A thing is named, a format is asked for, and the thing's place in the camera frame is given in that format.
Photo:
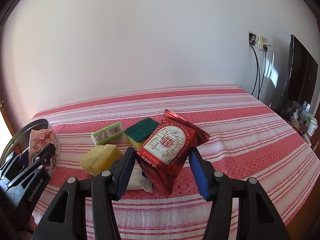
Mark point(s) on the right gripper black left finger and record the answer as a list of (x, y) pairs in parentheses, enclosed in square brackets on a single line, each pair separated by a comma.
[(65, 217)]

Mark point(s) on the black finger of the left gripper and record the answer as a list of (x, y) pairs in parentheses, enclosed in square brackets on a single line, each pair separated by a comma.
[(15, 164)]

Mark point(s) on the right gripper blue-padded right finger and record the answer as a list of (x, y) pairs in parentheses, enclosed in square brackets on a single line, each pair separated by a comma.
[(257, 218)]

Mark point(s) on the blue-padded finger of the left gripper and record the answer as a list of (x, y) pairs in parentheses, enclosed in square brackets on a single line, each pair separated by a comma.
[(40, 165)]

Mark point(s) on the red square snack packet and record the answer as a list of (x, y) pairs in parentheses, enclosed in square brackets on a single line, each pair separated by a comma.
[(164, 153)]

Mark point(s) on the oval metal cookie tin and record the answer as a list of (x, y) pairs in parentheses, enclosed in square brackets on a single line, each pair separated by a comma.
[(20, 141)]

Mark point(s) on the green white soap packet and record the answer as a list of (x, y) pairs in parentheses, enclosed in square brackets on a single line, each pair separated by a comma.
[(108, 133)]

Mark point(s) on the white cream snack packet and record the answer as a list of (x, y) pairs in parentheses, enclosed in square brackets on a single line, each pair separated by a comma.
[(138, 182)]

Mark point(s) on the red white striped tablecloth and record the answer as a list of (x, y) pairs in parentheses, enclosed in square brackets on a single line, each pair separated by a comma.
[(247, 139)]

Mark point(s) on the back green-top yellow sponge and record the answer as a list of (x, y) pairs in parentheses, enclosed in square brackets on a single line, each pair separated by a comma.
[(138, 133)]

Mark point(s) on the bottles on side table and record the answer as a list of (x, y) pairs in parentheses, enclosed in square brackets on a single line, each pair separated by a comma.
[(301, 119)]

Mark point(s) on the black flat monitor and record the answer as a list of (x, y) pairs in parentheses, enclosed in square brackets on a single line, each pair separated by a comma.
[(301, 77)]

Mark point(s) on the wall power socket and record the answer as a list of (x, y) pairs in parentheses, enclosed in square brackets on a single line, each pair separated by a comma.
[(259, 41)]

